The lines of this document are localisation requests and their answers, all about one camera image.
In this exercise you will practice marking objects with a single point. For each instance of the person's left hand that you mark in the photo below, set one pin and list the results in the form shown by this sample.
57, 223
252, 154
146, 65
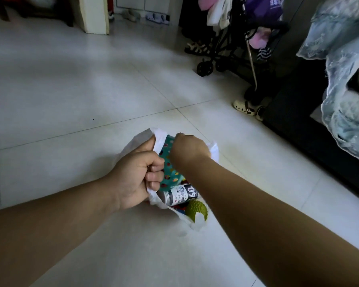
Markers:
131, 179

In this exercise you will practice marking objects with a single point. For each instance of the person's right hand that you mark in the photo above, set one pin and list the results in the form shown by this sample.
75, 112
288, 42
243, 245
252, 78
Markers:
188, 149

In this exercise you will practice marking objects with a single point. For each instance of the white plastic bag red print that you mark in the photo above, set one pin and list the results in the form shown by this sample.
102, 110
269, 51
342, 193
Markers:
160, 140

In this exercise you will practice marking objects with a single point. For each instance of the teal perforated catch cup toy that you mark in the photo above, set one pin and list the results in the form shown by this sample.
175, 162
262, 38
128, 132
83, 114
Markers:
169, 173

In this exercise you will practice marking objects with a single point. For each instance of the black roll white label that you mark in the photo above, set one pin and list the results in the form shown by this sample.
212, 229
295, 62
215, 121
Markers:
179, 194

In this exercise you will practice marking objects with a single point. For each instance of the green spiky ball toy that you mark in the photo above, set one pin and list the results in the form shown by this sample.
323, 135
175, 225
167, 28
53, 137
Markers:
194, 209

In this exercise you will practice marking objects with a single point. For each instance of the person's right forearm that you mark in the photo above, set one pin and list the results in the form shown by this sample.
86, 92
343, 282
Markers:
272, 236

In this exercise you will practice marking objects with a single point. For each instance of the person's left forearm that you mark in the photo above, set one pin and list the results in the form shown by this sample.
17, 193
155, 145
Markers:
42, 236

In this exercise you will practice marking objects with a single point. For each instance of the black stroller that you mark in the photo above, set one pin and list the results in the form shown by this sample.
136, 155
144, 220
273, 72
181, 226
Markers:
227, 53

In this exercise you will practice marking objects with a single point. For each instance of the thin wooden stick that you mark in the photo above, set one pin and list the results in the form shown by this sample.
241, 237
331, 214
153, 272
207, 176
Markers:
251, 62

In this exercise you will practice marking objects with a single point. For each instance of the black white striped sock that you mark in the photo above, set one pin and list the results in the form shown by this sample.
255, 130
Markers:
264, 54

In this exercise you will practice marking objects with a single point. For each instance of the pink hat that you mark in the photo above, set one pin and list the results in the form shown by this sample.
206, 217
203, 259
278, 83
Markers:
258, 38

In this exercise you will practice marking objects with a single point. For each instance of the grey striped slipper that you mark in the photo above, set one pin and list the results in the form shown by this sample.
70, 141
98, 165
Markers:
165, 19
152, 17

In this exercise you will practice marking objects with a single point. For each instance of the white garment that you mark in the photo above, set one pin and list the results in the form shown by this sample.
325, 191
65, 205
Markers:
220, 13

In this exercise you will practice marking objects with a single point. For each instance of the beige slipper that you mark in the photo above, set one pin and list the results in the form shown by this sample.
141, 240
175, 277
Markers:
131, 15

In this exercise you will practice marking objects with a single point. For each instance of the pink cloth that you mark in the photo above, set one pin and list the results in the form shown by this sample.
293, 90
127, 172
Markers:
206, 2

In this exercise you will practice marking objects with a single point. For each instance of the white cabinet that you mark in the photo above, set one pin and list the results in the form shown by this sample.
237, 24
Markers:
143, 2

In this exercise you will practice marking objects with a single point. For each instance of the purple garment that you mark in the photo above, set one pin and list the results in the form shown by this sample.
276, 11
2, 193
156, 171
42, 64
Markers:
263, 7

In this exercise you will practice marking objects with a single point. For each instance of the grey patterned blanket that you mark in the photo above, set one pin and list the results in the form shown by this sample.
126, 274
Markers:
341, 41

